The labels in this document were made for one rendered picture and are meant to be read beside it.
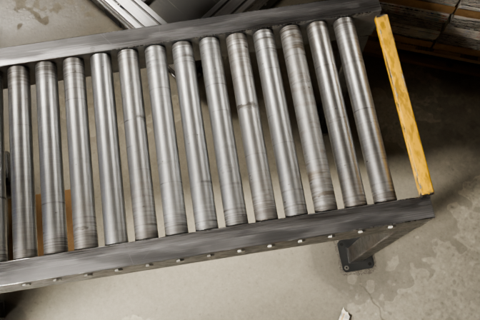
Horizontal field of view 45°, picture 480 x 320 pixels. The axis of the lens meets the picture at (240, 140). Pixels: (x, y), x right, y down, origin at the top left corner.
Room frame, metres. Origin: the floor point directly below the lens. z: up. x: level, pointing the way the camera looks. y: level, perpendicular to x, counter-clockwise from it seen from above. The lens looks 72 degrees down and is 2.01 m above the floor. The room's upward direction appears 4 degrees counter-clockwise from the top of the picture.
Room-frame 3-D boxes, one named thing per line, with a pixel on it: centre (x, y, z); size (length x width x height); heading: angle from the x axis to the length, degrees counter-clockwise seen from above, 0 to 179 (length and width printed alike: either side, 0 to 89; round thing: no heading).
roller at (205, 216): (0.43, 0.10, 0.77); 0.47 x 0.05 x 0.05; 5
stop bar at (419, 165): (0.46, -0.37, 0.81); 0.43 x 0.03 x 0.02; 5
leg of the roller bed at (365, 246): (0.22, -0.37, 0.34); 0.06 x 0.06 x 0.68; 5
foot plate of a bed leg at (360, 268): (0.22, -0.37, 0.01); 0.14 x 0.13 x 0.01; 5
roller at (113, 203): (0.41, 0.30, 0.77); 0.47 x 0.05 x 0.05; 5
